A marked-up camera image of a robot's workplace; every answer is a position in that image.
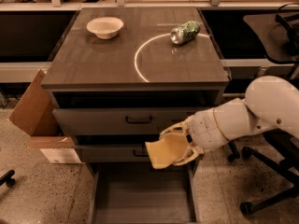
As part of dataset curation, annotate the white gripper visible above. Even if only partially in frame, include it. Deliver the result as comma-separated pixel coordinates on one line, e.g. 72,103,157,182
159,108,229,166

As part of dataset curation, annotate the yellow sponge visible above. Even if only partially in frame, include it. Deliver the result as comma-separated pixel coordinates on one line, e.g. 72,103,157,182
145,134,189,169

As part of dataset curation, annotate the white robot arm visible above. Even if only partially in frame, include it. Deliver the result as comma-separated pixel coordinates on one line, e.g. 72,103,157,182
152,76,299,168

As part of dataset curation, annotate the bottom grey drawer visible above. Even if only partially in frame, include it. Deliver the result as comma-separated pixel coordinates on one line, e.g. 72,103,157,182
88,162,200,224

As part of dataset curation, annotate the grey drawer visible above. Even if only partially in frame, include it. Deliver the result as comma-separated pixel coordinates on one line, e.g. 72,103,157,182
53,107,197,135
75,144,150,163
88,162,200,224

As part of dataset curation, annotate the grey drawer cabinet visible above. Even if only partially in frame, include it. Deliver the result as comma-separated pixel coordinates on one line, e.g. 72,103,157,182
40,6,231,224

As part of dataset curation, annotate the middle grey drawer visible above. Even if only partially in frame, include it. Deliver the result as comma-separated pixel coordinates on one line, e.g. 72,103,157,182
75,144,150,163

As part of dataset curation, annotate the top grey drawer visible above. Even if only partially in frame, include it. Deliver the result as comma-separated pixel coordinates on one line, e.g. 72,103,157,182
53,107,197,135

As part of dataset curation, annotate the black office chair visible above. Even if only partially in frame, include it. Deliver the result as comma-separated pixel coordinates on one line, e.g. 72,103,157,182
240,129,299,216

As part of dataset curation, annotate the crushed green soda can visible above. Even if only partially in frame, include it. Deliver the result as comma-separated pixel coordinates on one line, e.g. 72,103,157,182
170,21,201,45

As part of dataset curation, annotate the black side table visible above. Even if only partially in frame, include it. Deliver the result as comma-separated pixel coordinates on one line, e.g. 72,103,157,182
227,2,299,162

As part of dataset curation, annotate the white ceramic bowl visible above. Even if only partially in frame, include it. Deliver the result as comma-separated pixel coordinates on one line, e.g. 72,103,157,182
87,17,123,39

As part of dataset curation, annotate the brown cardboard box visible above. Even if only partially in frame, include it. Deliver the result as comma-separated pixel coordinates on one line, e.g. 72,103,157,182
8,70,81,164

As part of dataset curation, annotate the black chair wheel leg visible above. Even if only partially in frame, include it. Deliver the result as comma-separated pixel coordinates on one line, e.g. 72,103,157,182
0,170,15,187

